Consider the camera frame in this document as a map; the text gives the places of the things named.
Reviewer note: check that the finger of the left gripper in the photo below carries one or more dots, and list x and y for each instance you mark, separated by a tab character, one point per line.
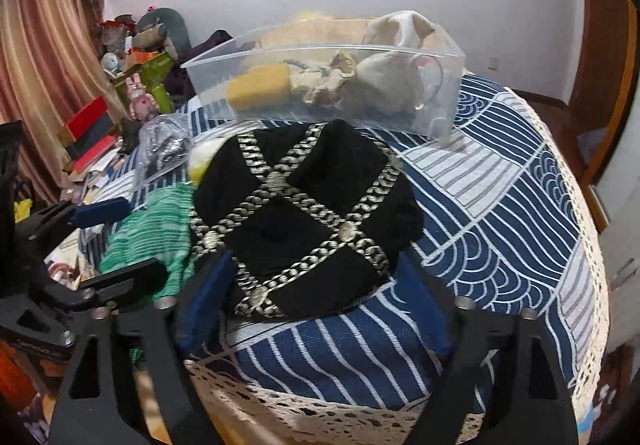
125	286
100	213

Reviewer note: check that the clear plastic storage box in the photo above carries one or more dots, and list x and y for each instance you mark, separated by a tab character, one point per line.
211	72

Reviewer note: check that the dark purple clothing pile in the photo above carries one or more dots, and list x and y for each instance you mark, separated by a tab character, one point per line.
217	38

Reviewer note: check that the red box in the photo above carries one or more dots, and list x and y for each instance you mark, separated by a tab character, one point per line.
80	122

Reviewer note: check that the green knitted glove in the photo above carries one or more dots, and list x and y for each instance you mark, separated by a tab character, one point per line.
159	231

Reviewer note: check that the white wardrobe with hearts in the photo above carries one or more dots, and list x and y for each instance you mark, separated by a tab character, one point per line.
618	192

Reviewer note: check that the grey plush toy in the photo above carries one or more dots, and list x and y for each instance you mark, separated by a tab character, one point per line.
163	28

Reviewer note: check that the beige colourful patch blanket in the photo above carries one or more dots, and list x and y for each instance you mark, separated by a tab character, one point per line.
315	31

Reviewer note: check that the cream cloth pouch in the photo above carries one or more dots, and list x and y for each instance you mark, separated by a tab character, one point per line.
399	78

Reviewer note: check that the blue white patterned tablecloth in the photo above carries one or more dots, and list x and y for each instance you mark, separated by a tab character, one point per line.
505	224

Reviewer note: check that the white wall socket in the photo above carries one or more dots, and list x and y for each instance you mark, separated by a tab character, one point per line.
494	63

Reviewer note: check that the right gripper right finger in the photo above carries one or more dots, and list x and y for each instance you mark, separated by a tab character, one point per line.
504	362

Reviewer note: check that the green storage box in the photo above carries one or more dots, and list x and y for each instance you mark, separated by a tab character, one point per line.
152	74

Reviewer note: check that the striped pink curtain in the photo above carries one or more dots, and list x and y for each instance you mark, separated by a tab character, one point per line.
50	69

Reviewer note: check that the floral fabric scrunchie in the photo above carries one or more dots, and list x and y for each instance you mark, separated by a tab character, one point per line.
320	84

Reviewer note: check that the yellow plush face toy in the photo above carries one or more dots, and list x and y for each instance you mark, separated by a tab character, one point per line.
200	157

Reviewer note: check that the yellow green sponge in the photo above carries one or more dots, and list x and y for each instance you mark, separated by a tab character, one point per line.
261	86

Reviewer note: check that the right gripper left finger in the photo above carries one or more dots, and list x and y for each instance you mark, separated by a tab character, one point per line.
99	403

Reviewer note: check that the silver sequin item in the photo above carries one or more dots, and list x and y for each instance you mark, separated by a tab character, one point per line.
165	142

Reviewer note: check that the brown wooden door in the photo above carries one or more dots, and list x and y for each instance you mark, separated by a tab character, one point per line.
607	72

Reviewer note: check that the black hat with chains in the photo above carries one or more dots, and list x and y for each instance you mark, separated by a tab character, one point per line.
314	217

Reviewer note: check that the pink rabbit figure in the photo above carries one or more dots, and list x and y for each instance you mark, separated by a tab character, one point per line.
142	105

